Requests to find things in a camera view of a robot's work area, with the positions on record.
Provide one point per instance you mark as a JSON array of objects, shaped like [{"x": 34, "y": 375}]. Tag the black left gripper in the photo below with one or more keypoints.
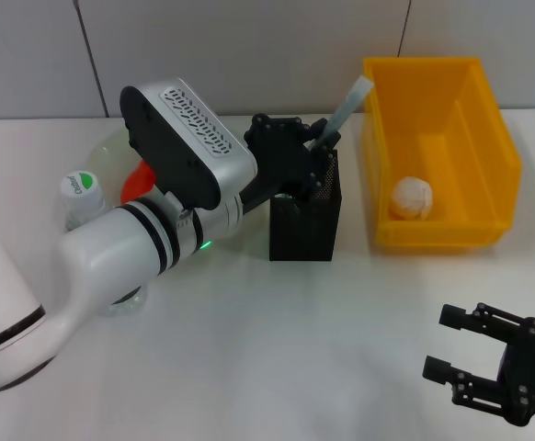
[{"x": 276, "y": 151}]

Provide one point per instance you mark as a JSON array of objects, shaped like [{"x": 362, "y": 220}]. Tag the red pomegranate-shaped toy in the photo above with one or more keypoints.
[{"x": 139, "y": 184}]

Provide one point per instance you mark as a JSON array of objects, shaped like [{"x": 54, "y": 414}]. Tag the black mesh pen holder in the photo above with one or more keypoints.
[{"x": 304, "y": 229}]

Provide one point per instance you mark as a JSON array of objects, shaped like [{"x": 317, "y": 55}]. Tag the grey marker pen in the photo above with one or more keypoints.
[{"x": 350, "y": 105}]

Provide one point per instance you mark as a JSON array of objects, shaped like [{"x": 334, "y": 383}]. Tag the pale green glass fruit plate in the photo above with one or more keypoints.
[{"x": 106, "y": 151}]

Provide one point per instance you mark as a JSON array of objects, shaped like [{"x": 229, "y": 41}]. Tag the white paper ball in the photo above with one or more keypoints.
[{"x": 412, "y": 197}]

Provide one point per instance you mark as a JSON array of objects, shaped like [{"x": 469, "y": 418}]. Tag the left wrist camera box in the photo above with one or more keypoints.
[{"x": 189, "y": 138}]

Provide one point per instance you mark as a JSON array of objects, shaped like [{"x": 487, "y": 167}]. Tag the yellow plastic bin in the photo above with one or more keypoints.
[{"x": 488, "y": 151}]

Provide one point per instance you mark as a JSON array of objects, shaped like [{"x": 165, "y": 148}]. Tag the clear plastic water bottle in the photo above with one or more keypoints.
[{"x": 81, "y": 188}]

